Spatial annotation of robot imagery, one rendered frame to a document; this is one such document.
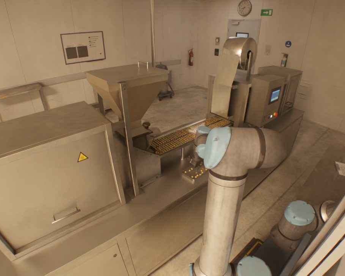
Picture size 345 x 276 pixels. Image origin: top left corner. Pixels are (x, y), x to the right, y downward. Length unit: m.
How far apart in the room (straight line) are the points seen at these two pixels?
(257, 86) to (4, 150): 1.67
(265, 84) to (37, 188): 1.64
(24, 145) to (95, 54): 4.16
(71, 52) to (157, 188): 3.97
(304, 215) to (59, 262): 1.25
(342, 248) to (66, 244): 1.14
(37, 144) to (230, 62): 1.50
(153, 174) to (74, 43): 3.91
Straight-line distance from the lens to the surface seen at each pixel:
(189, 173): 1.40
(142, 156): 1.21
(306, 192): 1.70
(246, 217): 2.27
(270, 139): 0.55
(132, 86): 0.96
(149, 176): 1.34
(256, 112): 1.76
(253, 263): 0.94
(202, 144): 1.07
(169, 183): 1.33
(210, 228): 0.66
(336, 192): 1.86
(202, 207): 1.57
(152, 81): 1.02
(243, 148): 0.51
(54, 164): 0.95
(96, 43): 4.93
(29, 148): 0.87
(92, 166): 1.01
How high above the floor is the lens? 1.71
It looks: 30 degrees down
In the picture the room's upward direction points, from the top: straight up
